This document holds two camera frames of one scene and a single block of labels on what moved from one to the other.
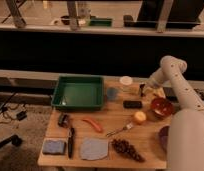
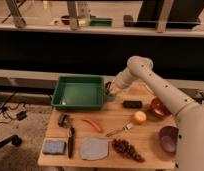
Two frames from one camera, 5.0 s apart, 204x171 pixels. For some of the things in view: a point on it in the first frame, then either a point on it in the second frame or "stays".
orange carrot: x=94 y=125 stays
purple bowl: x=163 y=132 stays
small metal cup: x=142 y=89 -> x=107 y=87
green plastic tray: x=78 y=93 stays
